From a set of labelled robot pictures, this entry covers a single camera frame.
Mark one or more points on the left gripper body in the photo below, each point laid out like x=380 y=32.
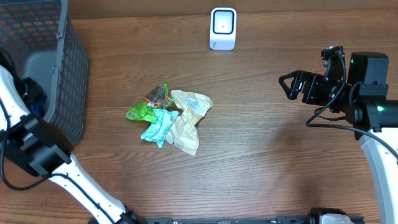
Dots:
x=32 y=93

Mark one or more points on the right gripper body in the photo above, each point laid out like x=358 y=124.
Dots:
x=320 y=90

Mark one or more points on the green snack packet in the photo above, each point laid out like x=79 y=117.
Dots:
x=158 y=98

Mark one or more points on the teal white snack packet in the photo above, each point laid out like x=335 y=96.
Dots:
x=158 y=131

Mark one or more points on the beige wrapper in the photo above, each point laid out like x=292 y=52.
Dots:
x=183 y=133

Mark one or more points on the blue snack packet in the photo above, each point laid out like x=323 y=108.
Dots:
x=37 y=107

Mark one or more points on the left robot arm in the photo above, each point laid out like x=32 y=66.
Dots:
x=41 y=150

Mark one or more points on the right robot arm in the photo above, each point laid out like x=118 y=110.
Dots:
x=358 y=90

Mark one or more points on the white barcode scanner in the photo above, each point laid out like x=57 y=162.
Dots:
x=223 y=28

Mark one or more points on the grey plastic mesh basket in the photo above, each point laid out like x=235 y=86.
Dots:
x=43 y=44

